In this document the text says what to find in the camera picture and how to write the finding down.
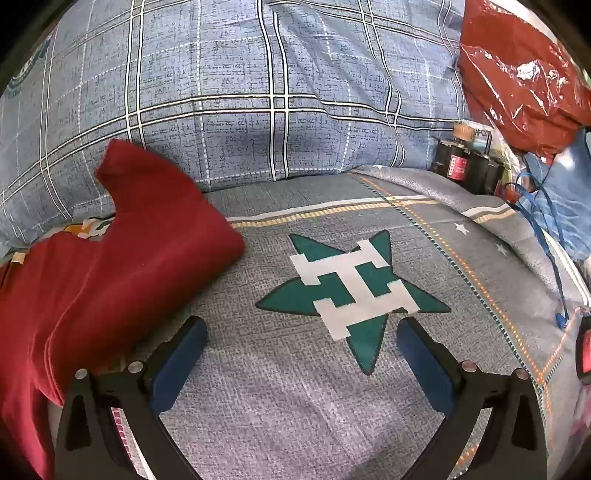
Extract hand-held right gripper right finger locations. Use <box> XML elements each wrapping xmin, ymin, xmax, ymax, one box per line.
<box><xmin>396</xmin><ymin>317</ymin><xmax>549</xmax><ymax>480</ymax></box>

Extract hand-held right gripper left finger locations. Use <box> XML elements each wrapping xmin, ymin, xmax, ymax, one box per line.
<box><xmin>54</xmin><ymin>316</ymin><xmax>209</xmax><ymax>480</ymax></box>

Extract red garment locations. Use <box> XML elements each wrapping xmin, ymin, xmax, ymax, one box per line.
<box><xmin>0</xmin><ymin>138</ymin><xmax>246</xmax><ymax>480</ymax></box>

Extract grey star print bed sheet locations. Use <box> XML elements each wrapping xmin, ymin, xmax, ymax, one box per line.
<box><xmin>0</xmin><ymin>164</ymin><xmax>591</xmax><ymax>480</ymax></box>

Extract red and black object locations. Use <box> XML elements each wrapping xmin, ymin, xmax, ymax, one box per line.
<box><xmin>574</xmin><ymin>314</ymin><xmax>591</xmax><ymax>385</ymax></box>

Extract black jars with labels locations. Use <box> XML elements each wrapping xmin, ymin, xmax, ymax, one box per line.
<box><xmin>431</xmin><ymin>122</ymin><xmax>507</xmax><ymax>195</ymax></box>

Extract blue plastic bag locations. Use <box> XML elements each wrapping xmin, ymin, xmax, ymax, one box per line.
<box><xmin>514</xmin><ymin>128</ymin><xmax>591</xmax><ymax>265</ymax></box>

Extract blue plaid pillow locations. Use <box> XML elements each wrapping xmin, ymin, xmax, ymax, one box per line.
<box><xmin>0</xmin><ymin>0</ymin><xmax>472</xmax><ymax>252</ymax></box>

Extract red plastic bag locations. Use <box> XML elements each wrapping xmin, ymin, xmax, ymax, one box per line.
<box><xmin>457</xmin><ymin>0</ymin><xmax>591</xmax><ymax>158</ymax></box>

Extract blue cord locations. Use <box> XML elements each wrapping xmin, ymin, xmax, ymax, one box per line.
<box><xmin>505</xmin><ymin>171</ymin><xmax>572</xmax><ymax>330</ymax></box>

